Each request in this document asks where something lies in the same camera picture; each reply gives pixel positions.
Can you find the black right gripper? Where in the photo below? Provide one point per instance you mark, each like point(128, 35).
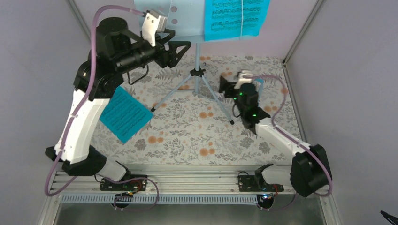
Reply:
point(223, 86)

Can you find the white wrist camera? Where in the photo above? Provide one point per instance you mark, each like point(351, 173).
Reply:
point(244, 77)
point(154, 22)

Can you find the floral patterned table mat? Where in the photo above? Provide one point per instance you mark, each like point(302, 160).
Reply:
point(191, 129)

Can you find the blue sheet music pages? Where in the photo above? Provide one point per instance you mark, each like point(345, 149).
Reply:
point(229, 19)

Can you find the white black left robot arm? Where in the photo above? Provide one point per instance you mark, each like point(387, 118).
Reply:
point(118, 51)

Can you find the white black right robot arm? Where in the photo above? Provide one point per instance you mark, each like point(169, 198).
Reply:
point(307, 170)

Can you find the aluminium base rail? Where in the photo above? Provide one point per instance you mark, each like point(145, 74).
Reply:
point(185, 195)

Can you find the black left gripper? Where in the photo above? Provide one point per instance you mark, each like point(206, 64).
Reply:
point(171, 59)

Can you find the black object at corner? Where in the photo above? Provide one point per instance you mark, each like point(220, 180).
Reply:
point(390, 218)

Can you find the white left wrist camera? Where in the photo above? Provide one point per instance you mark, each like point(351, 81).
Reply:
point(154, 22)

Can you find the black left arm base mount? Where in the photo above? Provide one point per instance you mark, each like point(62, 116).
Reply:
point(137, 185)

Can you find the blue metronome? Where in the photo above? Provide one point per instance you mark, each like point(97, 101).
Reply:
point(259, 82)

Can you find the light blue music stand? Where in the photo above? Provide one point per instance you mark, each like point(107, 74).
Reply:
point(186, 17)

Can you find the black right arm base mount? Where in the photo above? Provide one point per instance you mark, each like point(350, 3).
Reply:
point(249, 183)

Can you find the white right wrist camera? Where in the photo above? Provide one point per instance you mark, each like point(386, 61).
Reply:
point(244, 77)

